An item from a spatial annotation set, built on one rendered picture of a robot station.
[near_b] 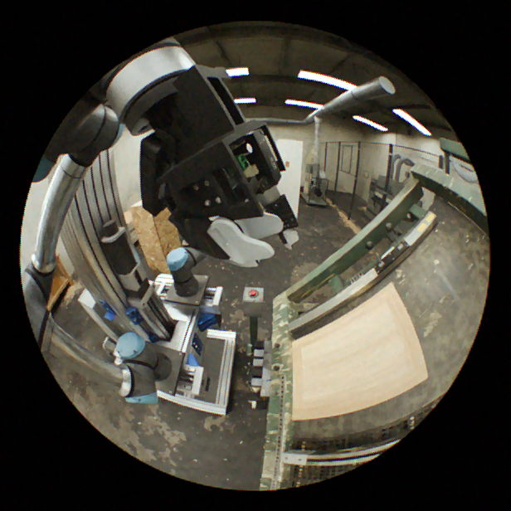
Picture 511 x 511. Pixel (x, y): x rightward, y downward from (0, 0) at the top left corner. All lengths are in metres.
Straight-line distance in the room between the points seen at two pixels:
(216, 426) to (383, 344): 1.50
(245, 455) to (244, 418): 0.47
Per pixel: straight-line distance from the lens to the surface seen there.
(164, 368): 0.73
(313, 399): 0.77
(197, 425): 1.80
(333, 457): 0.70
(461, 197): 0.87
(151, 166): 0.15
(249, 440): 1.74
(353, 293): 0.77
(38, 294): 0.48
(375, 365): 0.67
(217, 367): 1.59
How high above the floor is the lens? 1.71
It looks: 36 degrees down
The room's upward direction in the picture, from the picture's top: straight up
